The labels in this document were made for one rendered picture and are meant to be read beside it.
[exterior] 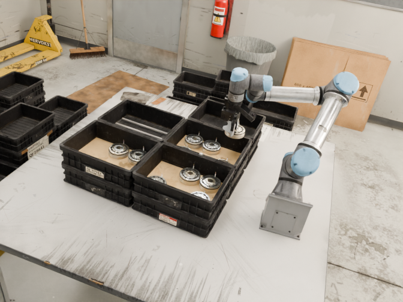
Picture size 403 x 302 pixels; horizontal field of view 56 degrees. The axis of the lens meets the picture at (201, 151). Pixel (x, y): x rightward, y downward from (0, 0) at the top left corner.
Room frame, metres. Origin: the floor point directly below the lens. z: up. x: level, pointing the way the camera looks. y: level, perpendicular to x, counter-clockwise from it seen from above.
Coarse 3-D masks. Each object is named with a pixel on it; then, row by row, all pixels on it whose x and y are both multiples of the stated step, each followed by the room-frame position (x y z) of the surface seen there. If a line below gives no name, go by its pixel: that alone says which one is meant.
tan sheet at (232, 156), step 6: (180, 144) 1.74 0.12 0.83; (198, 150) 1.71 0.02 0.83; (222, 150) 1.74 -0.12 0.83; (228, 150) 1.75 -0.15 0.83; (210, 156) 1.67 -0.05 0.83; (216, 156) 1.68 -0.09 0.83; (222, 156) 1.68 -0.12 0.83; (228, 156) 1.69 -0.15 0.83; (234, 156) 1.70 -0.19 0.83; (234, 162) 1.65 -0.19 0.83
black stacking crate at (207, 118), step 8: (208, 104) 2.14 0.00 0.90; (216, 104) 2.12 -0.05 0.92; (200, 112) 2.05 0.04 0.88; (208, 112) 2.14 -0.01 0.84; (216, 112) 2.12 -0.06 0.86; (208, 120) 2.06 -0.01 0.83; (216, 120) 2.07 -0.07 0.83; (224, 120) 2.09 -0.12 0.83; (240, 120) 2.07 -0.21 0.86; (248, 120) 2.05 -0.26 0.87; (256, 120) 2.04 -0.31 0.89; (248, 128) 2.04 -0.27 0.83; (256, 128) 2.04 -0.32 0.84; (256, 136) 1.88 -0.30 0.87; (248, 152) 1.77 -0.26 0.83
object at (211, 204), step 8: (160, 144) 1.56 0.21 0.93; (168, 144) 1.57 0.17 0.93; (152, 152) 1.48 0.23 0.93; (192, 152) 1.54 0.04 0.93; (144, 160) 1.41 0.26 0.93; (208, 160) 1.49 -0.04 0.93; (136, 168) 1.34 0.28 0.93; (232, 168) 1.45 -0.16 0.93; (136, 176) 1.30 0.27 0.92; (144, 176) 1.30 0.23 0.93; (152, 184) 1.27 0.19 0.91; (160, 184) 1.26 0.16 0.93; (224, 184) 1.33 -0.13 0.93; (176, 192) 1.23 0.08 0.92; (184, 192) 1.23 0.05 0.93; (216, 192) 1.26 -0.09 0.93; (192, 200) 1.21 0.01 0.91; (200, 200) 1.20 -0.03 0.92; (208, 200) 1.20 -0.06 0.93; (216, 200) 1.23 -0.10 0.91
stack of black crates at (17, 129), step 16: (16, 112) 2.26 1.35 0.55; (32, 112) 2.29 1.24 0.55; (48, 112) 2.25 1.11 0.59; (0, 128) 2.10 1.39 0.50; (16, 128) 2.14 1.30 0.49; (32, 128) 2.02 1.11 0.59; (48, 128) 2.17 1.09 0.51; (0, 144) 1.91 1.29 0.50; (16, 144) 1.88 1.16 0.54; (0, 160) 1.91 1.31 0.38; (16, 160) 1.88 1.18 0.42
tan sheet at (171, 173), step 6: (162, 162) 1.55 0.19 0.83; (156, 168) 1.49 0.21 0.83; (162, 168) 1.50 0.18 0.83; (168, 168) 1.51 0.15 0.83; (174, 168) 1.51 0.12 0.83; (180, 168) 1.52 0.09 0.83; (150, 174) 1.44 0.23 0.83; (156, 174) 1.44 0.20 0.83; (168, 174) 1.46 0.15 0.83; (174, 174) 1.46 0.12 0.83; (168, 180) 1.41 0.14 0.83; (174, 180) 1.42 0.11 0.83; (174, 186) 1.37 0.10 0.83; (180, 186) 1.38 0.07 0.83; (186, 186) 1.39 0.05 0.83; (192, 186) 1.39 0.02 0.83; (198, 186) 1.40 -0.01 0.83; (210, 198) 1.33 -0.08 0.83
